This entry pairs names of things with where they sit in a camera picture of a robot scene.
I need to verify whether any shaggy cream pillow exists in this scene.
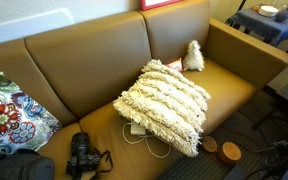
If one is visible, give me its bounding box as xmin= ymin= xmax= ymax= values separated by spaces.
xmin=112 ymin=59 xmax=212 ymax=158

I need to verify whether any colourful floral pillow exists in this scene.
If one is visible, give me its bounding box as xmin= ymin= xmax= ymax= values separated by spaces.
xmin=0 ymin=71 xmax=63 ymax=164

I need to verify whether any white power adapter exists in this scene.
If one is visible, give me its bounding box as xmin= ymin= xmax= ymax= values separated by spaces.
xmin=129 ymin=121 xmax=147 ymax=136

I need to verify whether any orange snack packet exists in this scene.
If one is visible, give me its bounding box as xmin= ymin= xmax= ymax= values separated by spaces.
xmin=166 ymin=57 xmax=184 ymax=73

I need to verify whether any tan leather sofa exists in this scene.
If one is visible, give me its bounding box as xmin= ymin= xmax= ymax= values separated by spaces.
xmin=0 ymin=0 xmax=288 ymax=180

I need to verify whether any white fluffy plush toy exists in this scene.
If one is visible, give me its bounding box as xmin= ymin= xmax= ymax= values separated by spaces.
xmin=182 ymin=39 xmax=206 ymax=73

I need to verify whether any small wooden cylinder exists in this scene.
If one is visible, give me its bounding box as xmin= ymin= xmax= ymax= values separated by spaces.
xmin=202 ymin=135 xmax=219 ymax=154

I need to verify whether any red framed picture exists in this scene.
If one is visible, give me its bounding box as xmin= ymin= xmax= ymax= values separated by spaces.
xmin=140 ymin=0 xmax=184 ymax=11

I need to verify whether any black tripod stand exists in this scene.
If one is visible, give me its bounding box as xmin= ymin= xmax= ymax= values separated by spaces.
xmin=252 ymin=108 xmax=288 ymax=132

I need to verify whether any blue covered table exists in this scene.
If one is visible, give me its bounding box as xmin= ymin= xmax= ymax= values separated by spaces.
xmin=225 ymin=8 xmax=288 ymax=48

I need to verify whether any white bowl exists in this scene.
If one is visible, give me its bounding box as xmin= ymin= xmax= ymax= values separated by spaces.
xmin=257 ymin=4 xmax=279 ymax=18

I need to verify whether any dark kettle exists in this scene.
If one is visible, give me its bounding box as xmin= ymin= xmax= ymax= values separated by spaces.
xmin=274 ymin=4 xmax=288 ymax=23

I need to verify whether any white charger cable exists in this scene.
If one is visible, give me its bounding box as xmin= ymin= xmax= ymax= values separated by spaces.
xmin=122 ymin=122 xmax=172 ymax=159

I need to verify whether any black DSLR camera with strap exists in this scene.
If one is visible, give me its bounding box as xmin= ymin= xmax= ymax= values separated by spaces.
xmin=65 ymin=131 xmax=114 ymax=180

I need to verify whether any dark gray camera bag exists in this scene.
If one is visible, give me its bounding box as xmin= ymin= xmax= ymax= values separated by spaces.
xmin=0 ymin=148 xmax=56 ymax=180

